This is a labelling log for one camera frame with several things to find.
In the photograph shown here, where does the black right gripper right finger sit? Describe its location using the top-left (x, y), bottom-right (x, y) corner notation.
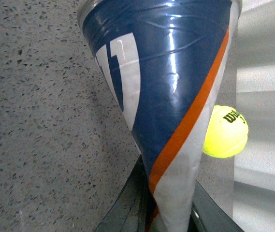
top-left (188, 181), bottom-right (244, 232)

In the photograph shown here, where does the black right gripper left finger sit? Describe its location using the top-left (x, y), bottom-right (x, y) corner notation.
top-left (95, 157), bottom-right (148, 232)

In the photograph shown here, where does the clear Wilson tennis ball can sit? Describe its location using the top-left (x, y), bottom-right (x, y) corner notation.
top-left (77, 0), bottom-right (242, 232)

